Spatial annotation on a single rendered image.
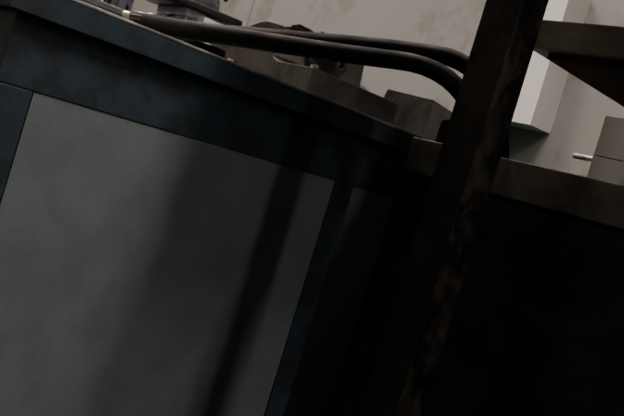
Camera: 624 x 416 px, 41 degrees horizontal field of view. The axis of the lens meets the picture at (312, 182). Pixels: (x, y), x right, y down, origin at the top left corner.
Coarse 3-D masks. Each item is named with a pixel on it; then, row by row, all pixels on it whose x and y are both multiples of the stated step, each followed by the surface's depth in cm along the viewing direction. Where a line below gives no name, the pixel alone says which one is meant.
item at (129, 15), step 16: (128, 16) 125; (144, 16) 125; (160, 16) 126; (176, 32) 126; (192, 32) 127; (208, 32) 127; (224, 32) 128; (240, 32) 128; (256, 32) 129; (256, 48) 130; (272, 48) 130; (288, 48) 130
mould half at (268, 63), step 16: (224, 48) 172; (240, 48) 168; (240, 64) 167; (256, 64) 164; (272, 64) 161; (288, 64) 157; (304, 64) 167; (352, 64) 177; (288, 80) 157; (304, 80) 154; (320, 80) 154; (336, 80) 157; (352, 80) 178; (320, 96) 155; (336, 96) 158; (352, 96) 161; (368, 96) 164; (368, 112) 165; (384, 112) 169
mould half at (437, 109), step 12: (384, 96) 193; (396, 96) 192; (408, 96) 190; (408, 108) 190; (420, 108) 189; (432, 108) 188; (444, 108) 195; (396, 120) 191; (408, 120) 190; (420, 120) 188; (432, 120) 190; (420, 132) 188; (432, 132) 192
